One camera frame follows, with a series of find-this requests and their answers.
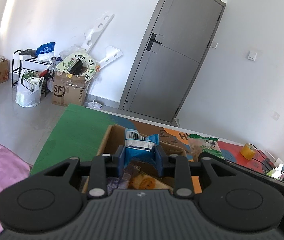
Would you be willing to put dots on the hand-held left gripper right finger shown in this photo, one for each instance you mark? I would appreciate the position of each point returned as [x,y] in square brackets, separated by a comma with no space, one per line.
[160,161]

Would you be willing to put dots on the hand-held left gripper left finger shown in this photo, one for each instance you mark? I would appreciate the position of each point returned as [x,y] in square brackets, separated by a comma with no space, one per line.
[120,160]

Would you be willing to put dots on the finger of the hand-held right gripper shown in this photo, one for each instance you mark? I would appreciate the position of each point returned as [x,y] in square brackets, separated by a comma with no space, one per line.
[219,160]

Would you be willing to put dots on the purple white cracker packet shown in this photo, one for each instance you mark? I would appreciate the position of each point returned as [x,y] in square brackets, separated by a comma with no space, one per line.
[128,177]

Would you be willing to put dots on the blue white snack packet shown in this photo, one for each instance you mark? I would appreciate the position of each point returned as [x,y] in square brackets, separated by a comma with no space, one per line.
[139,152]

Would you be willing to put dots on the green cartoon snack packet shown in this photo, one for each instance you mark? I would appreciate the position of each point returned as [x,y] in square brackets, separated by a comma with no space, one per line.
[202,145]

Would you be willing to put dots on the yellow cracker packet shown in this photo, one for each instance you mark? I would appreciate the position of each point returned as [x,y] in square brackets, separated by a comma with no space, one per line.
[144,182]

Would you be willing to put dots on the green white tissue box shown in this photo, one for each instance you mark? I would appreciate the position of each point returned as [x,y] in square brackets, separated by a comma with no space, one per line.
[274,173]

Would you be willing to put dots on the yellow tape roll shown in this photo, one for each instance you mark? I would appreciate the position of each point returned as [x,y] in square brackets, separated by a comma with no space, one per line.
[248,152]

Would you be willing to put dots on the small white floor bag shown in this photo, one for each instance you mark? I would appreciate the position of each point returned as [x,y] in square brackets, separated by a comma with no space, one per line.
[94,105]

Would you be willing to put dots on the taped brown shipping box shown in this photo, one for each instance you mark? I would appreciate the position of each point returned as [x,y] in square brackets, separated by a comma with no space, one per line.
[68,92]

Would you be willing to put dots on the grey door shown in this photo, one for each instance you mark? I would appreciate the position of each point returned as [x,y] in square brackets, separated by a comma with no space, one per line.
[172,62]

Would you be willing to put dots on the short white holed board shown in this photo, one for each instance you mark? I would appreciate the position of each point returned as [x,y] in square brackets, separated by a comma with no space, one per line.
[110,55]

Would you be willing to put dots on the panda print toilet seat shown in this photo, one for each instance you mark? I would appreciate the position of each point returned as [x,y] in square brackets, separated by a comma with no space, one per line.
[65,66]

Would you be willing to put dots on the white plastic bag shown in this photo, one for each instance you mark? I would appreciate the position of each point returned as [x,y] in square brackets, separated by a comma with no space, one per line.
[28,97]

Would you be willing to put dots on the long white holed board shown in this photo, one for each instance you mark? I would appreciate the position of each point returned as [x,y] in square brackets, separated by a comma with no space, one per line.
[95,32]

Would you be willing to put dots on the blue white bag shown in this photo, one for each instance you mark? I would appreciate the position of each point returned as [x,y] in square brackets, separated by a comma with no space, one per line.
[46,50]

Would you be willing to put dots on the black shoe rack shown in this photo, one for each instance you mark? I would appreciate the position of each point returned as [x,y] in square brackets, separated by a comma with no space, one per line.
[13,72]

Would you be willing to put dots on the white light switch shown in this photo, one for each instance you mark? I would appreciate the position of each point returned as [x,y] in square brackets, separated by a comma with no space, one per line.
[252,55]

